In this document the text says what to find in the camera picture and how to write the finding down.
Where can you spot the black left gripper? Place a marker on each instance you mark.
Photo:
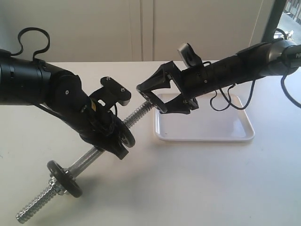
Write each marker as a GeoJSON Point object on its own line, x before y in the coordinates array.
{"type": "Point", "coordinates": [94, 124]}

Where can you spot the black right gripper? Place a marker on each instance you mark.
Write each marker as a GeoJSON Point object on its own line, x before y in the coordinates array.
{"type": "Point", "coordinates": [191, 83]}

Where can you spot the chrome dumbbell bar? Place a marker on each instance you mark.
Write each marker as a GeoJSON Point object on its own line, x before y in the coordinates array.
{"type": "Point", "coordinates": [29, 210]}

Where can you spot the black weight plate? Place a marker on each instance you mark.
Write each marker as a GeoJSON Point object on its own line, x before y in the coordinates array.
{"type": "Point", "coordinates": [155, 100]}
{"type": "Point", "coordinates": [126, 136]}
{"type": "Point", "coordinates": [65, 178]}

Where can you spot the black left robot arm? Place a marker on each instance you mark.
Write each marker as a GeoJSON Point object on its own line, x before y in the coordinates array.
{"type": "Point", "coordinates": [59, 92]}

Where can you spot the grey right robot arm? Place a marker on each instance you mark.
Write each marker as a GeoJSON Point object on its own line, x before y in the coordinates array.
{"type": "Point", "coordinates": [277, 58]}

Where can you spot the white plastic tray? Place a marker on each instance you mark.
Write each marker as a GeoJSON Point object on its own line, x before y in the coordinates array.
{"type": "Point", "coordinates": [204, 124]}

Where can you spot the chrome spin lock nut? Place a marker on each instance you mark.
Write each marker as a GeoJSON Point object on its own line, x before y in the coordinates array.
{"type": "Point", "coordinates": [58, 188]}

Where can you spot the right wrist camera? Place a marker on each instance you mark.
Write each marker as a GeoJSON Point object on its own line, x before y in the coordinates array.
{"type": "Point", "coordinates": [188, 56]}

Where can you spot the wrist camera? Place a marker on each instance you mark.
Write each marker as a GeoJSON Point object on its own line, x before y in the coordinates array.
{"type": "Point", "coordinates": [111, 93]}
{"type": "Point", "coordinates": [188, 56]}

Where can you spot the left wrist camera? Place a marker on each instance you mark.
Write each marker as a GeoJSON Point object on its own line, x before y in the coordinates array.
{"type": "Point", "coordinates": [111, 93]}

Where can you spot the dark window frame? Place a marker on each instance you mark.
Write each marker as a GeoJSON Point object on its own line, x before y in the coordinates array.
{"type": "Point", "coordinates": [273, 20]}

